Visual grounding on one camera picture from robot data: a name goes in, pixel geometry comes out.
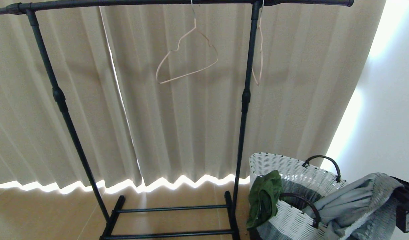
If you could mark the black clothes rack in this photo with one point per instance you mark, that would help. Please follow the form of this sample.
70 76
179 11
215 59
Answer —
246 100

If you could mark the green garment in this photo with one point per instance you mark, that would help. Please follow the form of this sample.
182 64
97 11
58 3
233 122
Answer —
264 196

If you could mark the pink clothes hanger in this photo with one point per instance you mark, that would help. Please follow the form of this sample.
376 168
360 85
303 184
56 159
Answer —
261 43
195 25

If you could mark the white laundry basket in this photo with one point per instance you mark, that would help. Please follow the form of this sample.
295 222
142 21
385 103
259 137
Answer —
291 166

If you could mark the pale grey shorts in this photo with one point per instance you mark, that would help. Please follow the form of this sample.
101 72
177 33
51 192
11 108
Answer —
351 200

